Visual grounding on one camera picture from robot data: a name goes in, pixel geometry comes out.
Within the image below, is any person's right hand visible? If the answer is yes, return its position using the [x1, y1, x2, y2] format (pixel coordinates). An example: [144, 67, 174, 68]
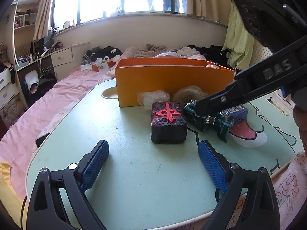
[293, 106, 307, 154]

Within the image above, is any orange cardboard box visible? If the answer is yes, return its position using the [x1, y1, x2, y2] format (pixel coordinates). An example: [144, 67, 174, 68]
[115, 57, 235, 107]

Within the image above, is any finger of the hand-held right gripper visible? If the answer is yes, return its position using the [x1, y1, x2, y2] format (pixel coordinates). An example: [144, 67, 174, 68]
[195, 36, 307, 116]

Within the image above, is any black clothes pile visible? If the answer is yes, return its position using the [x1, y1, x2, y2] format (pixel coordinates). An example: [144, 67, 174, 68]
[83, 46, 123, 61]

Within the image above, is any beige fuzzy blanket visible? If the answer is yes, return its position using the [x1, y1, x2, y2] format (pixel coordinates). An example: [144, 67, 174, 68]
[122, 44, 178, 58]

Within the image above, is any pink bedsheet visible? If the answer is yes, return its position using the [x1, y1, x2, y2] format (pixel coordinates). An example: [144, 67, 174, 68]
[0, 50, 307, 230]

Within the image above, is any dark monitor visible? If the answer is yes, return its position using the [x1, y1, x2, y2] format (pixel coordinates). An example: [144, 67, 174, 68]
[34, 38, 46, 56]

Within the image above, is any bag of pale fibre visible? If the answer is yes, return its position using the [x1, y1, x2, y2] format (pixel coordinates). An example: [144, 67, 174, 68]
[137, 89, 171, 112]

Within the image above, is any small orange box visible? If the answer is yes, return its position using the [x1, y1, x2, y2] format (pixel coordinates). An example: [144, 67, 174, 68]
[92, 61, 116, 73]

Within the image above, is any white drawer unit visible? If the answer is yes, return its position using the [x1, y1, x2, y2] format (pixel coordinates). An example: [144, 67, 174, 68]
[0, 69, 19, 109]

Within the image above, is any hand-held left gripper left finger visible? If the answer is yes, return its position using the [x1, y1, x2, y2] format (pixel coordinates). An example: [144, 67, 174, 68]
[26, 139, 110, 230]

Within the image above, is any white drawer cabinet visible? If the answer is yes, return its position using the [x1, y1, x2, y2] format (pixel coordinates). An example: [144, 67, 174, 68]
[51, 42, 91, 81]

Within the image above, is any black box with red emblem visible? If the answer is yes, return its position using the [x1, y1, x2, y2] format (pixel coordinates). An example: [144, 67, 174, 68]
[150, 101, 188, 145]

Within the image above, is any white garment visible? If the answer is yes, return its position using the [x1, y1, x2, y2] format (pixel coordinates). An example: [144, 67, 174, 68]
[177, 46, 200, 56]

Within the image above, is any yellow cloth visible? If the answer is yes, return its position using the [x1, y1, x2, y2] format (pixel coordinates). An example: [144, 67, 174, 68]
[0, 162, 26, 230]

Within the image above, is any blue packet with barcode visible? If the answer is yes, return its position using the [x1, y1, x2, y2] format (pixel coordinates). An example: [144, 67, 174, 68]
[225, 104, 249, 123]

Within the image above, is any pale green cartoon desktop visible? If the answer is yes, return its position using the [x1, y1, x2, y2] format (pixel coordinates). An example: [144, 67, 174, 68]
[25, 78, 304, 230]

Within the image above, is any black cable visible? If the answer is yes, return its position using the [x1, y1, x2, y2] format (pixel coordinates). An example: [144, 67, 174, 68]
[21, 195, 30, 230]

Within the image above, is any brown plush toy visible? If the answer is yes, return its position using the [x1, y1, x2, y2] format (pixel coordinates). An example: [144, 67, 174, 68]
[172, 85, 208, 103]

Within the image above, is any beige curtain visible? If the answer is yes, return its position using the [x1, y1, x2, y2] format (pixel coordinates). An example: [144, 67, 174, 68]
[183, 0, 231, 26]
[32, 0, 59, 41]

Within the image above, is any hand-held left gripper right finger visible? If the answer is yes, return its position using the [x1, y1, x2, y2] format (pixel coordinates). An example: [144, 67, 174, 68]
[198, 139, 281, 230]

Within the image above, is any green hanging garment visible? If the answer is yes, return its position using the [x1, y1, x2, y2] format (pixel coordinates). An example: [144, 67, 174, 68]
[222, 0, 255, 72]

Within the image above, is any black garment heap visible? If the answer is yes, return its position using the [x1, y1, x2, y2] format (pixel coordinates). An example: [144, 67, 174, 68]
[188, 44, 231, 68]

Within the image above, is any rolled white paper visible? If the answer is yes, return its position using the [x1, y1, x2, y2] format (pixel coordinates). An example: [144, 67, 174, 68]
[25, 70, 39, 94]

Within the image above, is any white radiator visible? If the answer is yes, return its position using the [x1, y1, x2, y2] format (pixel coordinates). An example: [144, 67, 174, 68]
[249, 38, 274, 68]

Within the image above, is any black smartphone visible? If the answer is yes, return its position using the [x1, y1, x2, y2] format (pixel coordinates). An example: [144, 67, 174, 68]
[35, 131, 51, 149]

